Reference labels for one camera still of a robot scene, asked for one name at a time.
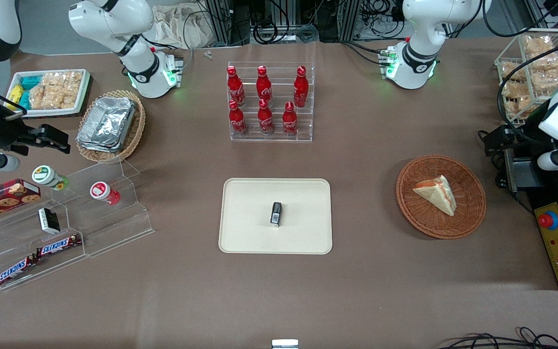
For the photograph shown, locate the black coiled cable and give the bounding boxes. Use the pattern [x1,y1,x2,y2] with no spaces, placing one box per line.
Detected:
[252,19,280,45]

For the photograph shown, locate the black cable bundle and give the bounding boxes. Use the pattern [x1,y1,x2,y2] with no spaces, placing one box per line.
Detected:
[436,327,558,349]

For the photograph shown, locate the grey black power box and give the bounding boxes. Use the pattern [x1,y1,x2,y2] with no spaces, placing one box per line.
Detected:
[504,154,534,193]

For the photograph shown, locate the red lidded cup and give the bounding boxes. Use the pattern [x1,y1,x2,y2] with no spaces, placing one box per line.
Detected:
[90,181,121,206]

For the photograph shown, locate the aluminium frame post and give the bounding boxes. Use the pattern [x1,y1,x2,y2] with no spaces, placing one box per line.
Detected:
[336,0,363,42]
[202,0,242,47]

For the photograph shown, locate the beige rectangular tray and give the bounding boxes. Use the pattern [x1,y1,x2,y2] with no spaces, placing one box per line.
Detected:
[218,178,333,255]

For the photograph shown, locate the red cookie box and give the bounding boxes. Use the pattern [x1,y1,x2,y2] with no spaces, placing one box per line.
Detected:
[0,178,42,225]

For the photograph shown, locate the black machine housing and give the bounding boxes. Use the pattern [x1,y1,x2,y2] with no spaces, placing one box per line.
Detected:
[504,145,558,291]

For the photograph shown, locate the round brown wicker basket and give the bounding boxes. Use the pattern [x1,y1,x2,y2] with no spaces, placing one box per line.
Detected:
[396,155,487,240]

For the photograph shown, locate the clear bag of fried snacks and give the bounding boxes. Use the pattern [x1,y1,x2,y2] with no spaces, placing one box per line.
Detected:
[500,62,527,81]
[526,51,558,72]
[502,79,531,98]
[505,95,534,120]
[531,68,558,94]
[523,35,554,54]

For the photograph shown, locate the green lidded cup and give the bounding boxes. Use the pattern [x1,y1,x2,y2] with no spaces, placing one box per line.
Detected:
[31,165,69,191]

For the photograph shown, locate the black base cable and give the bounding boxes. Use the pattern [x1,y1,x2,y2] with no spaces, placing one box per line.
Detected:
[341,41,387,66]

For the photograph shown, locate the small black white box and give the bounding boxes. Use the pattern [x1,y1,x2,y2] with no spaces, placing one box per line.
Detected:
[37,207,61,235]

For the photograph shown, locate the oval tan wicker basket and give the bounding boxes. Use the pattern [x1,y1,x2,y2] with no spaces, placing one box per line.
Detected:
[76,89,147,164]

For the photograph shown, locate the clear bag of rice crackers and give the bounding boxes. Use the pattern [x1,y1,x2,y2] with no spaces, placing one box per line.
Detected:
[41,71,84,93]
[29,85,77,111]

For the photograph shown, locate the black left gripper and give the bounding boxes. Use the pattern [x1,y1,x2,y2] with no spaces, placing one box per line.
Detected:
[482,104,558,156]

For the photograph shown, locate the red cola bottle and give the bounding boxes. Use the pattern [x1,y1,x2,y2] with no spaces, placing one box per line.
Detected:
[228,100,248,136]
[256,65,273,105]
[227,66,246,107]
[282,101,299,136]
[258,98,276,135]
[293,66,310,108]

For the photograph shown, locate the white rectangular snack tray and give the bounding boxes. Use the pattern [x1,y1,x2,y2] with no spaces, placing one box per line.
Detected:
[5,69,92,118]

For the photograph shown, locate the stacked aluminium foil trays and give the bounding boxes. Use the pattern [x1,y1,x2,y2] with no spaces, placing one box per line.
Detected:
[76,96,137,154]

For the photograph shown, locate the black power box cable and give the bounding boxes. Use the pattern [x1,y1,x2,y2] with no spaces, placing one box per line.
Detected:
[477,129,508,189]

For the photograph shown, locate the triangular sandwich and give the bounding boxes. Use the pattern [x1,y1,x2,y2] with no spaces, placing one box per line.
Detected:
[413,175,457,217]

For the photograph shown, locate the clear acrylic stepped shelf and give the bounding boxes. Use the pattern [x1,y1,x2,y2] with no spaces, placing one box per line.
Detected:
[0,159,155,293]

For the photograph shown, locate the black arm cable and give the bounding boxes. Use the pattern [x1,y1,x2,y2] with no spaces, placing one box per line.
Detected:
[481,0,558,127]

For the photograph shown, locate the beige cloth bag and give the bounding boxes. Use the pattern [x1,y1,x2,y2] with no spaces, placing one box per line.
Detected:
[155,4,213,49]

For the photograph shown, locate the clear acrylic bottle rack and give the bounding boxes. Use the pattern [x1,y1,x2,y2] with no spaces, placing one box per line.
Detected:
[227,62,315,143]

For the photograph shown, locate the snickers chocolate bar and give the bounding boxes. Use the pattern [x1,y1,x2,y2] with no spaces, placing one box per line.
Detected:
[35,234,83,258]
[0,254,38,287]

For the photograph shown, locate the white wire rack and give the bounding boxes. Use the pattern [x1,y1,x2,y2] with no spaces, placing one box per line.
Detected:
[494,28,558,129]

